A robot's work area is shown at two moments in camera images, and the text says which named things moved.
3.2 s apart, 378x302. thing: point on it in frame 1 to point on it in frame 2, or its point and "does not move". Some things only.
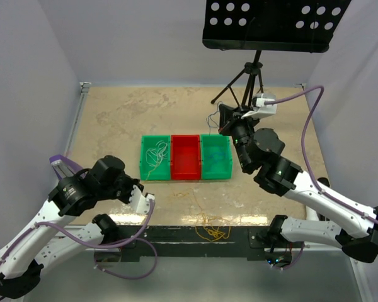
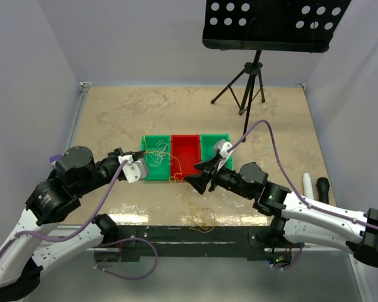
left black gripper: x=131 y=182 to x=116 y=153
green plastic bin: x=217 y=160 does not move
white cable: x=154 y=156 does not move
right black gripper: x=229 y=116 to x=200 y=182
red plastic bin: x=186 y=156 does not move
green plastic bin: x=155 y=163 does not move
